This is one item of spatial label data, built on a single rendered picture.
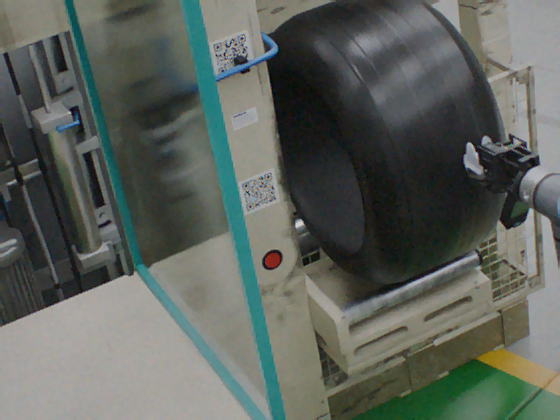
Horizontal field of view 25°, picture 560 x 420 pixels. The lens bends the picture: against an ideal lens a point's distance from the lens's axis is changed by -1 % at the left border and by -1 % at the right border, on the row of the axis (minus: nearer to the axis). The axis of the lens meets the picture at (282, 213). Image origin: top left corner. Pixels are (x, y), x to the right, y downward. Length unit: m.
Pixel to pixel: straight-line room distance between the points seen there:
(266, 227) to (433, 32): 0.49
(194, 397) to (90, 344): 0.24
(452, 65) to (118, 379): 0.88
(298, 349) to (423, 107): 0.61
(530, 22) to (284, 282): 3.40
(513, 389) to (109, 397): 1.97
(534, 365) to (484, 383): 0.16
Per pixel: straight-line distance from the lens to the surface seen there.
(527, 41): 5.56
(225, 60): 2.24
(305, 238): 2.76
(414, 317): 2.59
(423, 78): 2.32
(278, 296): 2.52
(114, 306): 2.08
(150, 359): 1.95
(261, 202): 2.39
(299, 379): 2.66
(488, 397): 3.67
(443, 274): 2.61
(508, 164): 2.19
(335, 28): 2.38
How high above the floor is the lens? 2.46
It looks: 33 degrees down
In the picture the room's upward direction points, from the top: 11 degrees counter-clockwise
